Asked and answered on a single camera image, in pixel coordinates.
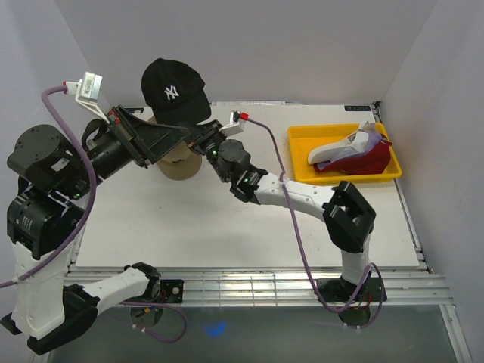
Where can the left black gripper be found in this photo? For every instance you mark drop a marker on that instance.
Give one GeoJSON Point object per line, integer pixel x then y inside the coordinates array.
{"type": "Point", "coordinates": [143, 141]}

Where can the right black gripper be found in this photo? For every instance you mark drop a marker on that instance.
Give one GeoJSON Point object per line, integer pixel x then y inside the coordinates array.
{"type": "Point", "coordinates": [206, 133]}

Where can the beige baseball cap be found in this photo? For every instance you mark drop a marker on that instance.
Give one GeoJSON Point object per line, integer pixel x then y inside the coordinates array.
{"type": "Point", "coordinates": [180, 163]}

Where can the black and white cap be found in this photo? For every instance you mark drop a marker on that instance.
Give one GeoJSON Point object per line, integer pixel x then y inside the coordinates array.
{"type": "Point", "coordinates": [175, 93]}

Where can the white baseball cap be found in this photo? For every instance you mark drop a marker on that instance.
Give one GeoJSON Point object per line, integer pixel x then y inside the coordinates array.
{"type": "Point", "coordinates": [354, 143]}

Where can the lavender cap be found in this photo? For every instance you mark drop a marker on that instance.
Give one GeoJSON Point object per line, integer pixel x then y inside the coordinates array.
{"type": "Point", "coordinates": [375, 138]}

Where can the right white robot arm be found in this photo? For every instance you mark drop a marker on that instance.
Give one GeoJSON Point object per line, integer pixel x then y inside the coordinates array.
{"type": "Point", "coordinates": [348, 217]}

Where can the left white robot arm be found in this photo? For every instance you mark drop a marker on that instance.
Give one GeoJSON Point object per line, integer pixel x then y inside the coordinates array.
{"type": "Point", "coordinates": [44, 214]}

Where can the yellow plastic tray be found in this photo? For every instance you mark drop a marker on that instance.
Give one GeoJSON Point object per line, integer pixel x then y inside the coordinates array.
{"type": "Point", "coordinates": [302, 139]}

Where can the red cap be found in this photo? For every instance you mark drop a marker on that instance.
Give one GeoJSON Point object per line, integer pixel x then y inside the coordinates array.
{"type": "Point", "coordinates": [374, 162]}

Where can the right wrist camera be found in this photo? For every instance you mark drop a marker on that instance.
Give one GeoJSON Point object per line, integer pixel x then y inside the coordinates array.
{"type": "Point", "coordinates": [236, 123]}

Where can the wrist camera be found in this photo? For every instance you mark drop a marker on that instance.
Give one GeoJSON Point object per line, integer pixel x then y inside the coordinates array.
{"type": "Point", "coordinates": [86, 92]}
{"type": "Point", "coordinates": [236, 123]}

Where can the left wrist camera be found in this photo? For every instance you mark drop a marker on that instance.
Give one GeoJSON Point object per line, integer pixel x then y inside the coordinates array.
{"type": "Point", "coordinates": [86, 92]}

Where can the aluminium frame rail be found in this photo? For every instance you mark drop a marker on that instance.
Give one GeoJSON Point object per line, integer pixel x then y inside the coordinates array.
{"type": "Point", "coordinates": [291, 288]}

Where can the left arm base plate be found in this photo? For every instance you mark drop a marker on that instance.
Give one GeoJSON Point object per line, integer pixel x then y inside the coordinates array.
{"type": "Point", "coordinates": [171, 291]}

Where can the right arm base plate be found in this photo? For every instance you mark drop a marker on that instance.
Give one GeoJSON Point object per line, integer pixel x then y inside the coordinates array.
{"type": "Point", "coordinates": [339, 291]}

